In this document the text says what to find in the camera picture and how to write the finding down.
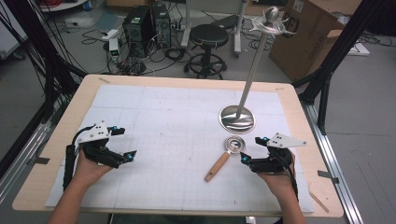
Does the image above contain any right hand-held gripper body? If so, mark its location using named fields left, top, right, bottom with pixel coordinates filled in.
left=248, top=133, right=308, bottom=175

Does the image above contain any aluminium frame rail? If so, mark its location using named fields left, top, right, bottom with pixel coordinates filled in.
left=0, top=102, right=64, bottom=204
left=301, top=102, right=364, bottom=224

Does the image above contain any small white electronic device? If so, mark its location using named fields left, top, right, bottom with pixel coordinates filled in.
left=107, top=37, right=122, bottom=63

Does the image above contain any white power strip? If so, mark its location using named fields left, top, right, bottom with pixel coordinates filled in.
left=100, top=28, right=121, bottom=42

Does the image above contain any coiled black cable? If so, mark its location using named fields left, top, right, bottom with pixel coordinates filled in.
left=163, top=47, right=187, bottom=62

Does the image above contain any metal utensil stand with hooks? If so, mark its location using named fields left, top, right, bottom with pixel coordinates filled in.
left=219, top=5, right=297, bottom=135

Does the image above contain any metal ladle with wooden handle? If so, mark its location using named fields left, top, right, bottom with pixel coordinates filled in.
left=204, top=134, right=247, bottom=183

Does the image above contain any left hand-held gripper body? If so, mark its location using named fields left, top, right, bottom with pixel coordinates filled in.
left=77, top=120, right=125, bottom=170

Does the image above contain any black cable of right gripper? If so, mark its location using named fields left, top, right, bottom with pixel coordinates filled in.
left=281, top=150, right=300, bottom=202

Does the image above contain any white grid mat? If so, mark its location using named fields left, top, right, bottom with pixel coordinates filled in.
left=45, top=84, right=315, bottom=215

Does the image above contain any thin wooden stick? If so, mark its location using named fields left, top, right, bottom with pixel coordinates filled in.
left=307, top=190, right=330, bottom=215

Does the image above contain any person's left hand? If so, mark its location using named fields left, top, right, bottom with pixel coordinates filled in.
left=72, top=149, right=114, bottom=189

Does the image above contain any large black computer tower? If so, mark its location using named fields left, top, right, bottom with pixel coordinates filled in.
left=122, top=5, right=156, bottom=59

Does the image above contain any slim black computer tower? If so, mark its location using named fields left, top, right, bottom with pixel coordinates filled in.
left=150, top=3, right=173, bottom=49

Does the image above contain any brown cardboard box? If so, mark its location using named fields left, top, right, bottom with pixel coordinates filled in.
left=268, top=0, right=364, bottom=83

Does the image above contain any black round stool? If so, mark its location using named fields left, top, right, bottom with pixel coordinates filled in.
left=184, top=23, right=231, bottom=80

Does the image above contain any white metal stand leg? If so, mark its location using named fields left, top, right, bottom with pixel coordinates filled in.
left=180, top=0, right=193, bottom=49
left=233, top=0, right=248, bottom=59

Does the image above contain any person's right hand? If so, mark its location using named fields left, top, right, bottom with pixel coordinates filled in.
left=257, top=149, right=297, bottom=200

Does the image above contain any black frame post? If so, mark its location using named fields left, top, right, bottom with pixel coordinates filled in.
left=2, top=0, right=88, bottom=115
left=291, top=0, right=385, bottom=135

